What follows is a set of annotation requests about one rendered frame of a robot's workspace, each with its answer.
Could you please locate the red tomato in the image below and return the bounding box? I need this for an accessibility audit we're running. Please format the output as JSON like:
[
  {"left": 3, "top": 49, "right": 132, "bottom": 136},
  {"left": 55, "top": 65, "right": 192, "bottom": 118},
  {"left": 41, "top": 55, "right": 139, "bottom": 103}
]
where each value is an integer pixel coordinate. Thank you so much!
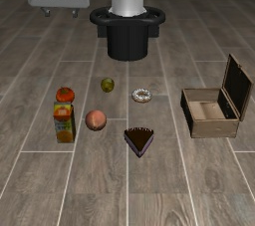
[{"left": 55, "top": 86, "right": 76, "bottom": 105}]

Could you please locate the wooden box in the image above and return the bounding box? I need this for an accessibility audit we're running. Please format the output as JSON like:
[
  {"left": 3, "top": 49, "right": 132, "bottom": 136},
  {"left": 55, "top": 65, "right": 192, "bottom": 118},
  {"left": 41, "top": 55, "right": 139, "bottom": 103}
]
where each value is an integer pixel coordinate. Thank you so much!
[{"left": 179, "top": 87, "right": 241, "bottom": 139}]

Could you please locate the wooden box lid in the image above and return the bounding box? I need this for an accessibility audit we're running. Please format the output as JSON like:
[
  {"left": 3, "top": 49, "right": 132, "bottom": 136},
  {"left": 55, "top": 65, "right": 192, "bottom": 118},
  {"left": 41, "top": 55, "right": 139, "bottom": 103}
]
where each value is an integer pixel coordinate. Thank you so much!
[{"left": 221, "top": 53, "right": 255, "bottom": 122}]

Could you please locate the green round fruit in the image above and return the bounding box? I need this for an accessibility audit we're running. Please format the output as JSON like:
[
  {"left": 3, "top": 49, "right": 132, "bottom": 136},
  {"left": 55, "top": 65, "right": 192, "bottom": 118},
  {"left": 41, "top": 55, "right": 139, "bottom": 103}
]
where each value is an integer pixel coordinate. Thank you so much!
[{"left": 100, "top": 77, "right": 116, "bottom": 94}]

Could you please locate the orange juice carton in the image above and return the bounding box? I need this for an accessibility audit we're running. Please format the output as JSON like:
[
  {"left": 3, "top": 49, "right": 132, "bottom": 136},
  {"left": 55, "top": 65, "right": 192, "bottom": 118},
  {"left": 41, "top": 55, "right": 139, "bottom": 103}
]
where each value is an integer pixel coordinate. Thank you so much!
[{"left": 53, "top": 101, "right": 77, "bottom": 144}]

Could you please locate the pink peach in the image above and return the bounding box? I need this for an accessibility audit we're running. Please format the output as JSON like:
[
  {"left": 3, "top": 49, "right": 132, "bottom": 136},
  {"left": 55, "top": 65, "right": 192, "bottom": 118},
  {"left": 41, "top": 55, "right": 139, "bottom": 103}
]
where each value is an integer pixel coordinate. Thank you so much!
[{"left": 85, "top": 110, "right": 108, "bottom": 132}]

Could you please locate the white sprinkled donut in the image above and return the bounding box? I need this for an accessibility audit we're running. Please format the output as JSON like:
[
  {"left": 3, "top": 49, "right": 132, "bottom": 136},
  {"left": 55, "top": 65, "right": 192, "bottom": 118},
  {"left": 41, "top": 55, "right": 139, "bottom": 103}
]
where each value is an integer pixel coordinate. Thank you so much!
[{"left": 130, "top": 87, "right": 153, "bottom": 104}]

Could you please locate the chocolate cake wedge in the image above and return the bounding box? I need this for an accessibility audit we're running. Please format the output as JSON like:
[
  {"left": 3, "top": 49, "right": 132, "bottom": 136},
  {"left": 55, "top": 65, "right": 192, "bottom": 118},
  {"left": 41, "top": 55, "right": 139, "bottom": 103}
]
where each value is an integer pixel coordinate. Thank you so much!
[{"left": 124, "top": 126, "right": 155, "bottom": 159}]

